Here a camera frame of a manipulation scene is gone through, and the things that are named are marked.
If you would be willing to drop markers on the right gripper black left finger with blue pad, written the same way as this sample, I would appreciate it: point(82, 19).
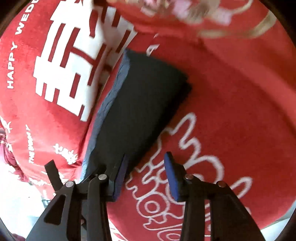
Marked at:
point(74, 203)

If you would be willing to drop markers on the red floral throw pillow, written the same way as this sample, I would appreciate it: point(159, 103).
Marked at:
point(196, 19)

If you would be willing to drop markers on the red sofa back cushion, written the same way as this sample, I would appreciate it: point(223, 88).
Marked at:
point(55, 56)

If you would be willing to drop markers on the red sofa seat cover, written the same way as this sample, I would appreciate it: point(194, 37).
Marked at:
point(237, 124)

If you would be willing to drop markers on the dark navy pants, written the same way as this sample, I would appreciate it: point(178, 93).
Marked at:
point(145, 96)

